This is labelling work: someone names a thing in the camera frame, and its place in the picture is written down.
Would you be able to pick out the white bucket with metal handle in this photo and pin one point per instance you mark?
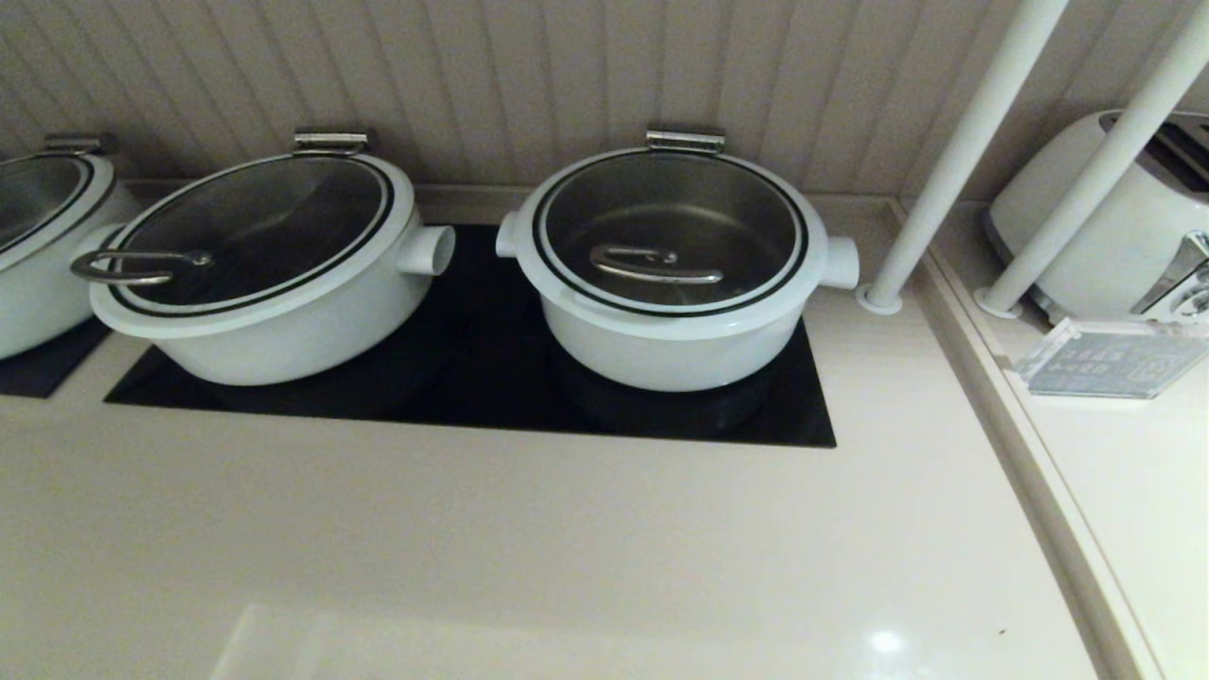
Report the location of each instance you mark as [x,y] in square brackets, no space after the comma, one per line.
[312,340]

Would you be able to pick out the white pot with steel insert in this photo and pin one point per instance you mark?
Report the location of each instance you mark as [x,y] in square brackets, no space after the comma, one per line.
[661,359]
[38,302]

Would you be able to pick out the clear acrylic sign holder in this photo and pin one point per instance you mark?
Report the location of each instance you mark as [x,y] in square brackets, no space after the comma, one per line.
[1115,361]

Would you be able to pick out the large black induction cooktop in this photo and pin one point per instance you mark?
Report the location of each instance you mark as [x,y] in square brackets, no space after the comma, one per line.
[482,378]

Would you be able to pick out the white toaster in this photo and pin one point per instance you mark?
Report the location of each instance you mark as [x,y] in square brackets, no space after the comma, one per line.
[1096,236]

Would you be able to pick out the glass lid with white rim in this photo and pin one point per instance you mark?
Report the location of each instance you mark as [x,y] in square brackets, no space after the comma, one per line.
[33,194]
[671,217]

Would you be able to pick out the white support pole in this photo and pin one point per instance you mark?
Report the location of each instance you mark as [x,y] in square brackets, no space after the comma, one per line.
[1096,179]
[963,151]

